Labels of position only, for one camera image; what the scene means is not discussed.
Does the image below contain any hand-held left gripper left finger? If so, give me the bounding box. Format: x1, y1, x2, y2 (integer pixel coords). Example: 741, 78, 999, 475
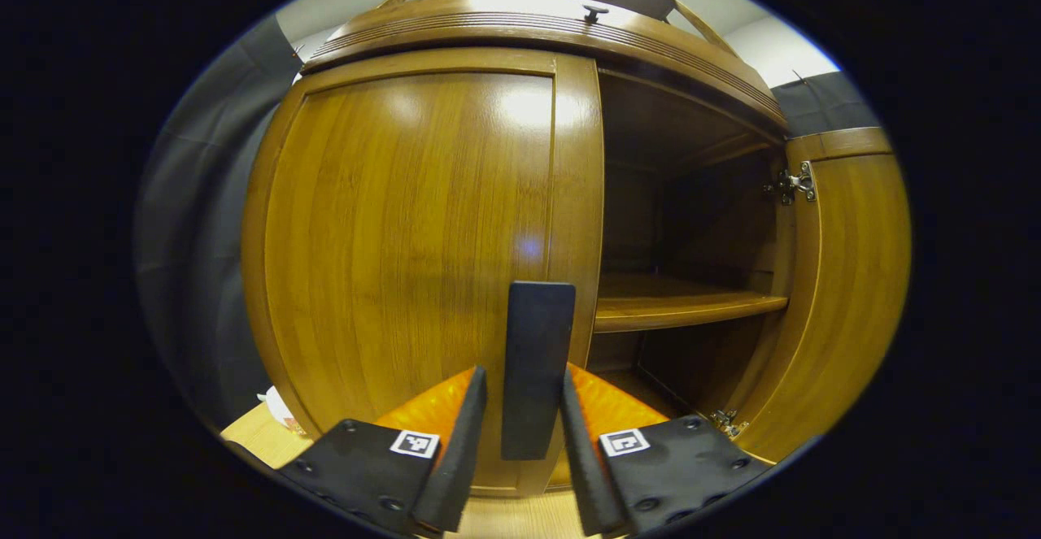
277, 364, 490, 535

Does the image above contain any wooden inner shelf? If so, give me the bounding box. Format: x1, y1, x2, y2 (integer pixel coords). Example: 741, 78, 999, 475
594, 273, 790, 333

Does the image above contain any wooden cabinet door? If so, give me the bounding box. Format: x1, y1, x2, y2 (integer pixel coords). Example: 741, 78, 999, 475
242, 47, 605, 498
732, 126, 913, 464

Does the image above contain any metal door hinge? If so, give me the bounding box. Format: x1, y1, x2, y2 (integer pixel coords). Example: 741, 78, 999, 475
763, 162, 817, 206
710, 408, 750, 441

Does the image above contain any white slipper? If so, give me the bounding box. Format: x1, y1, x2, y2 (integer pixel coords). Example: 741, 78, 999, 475
257, 385, 306, 436

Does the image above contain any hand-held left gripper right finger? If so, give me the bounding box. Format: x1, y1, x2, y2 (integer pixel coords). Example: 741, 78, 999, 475
560, 362, 773, 538

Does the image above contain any black door handle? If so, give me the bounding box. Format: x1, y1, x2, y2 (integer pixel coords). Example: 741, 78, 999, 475
499, 280, 577, 462

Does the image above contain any black backdrop cloth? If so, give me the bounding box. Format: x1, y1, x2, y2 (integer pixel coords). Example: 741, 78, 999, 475
134, 15, 883, 434

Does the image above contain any wooden cabinet drawer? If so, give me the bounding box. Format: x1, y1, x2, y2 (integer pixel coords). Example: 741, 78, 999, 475
303, 0, 788, 129

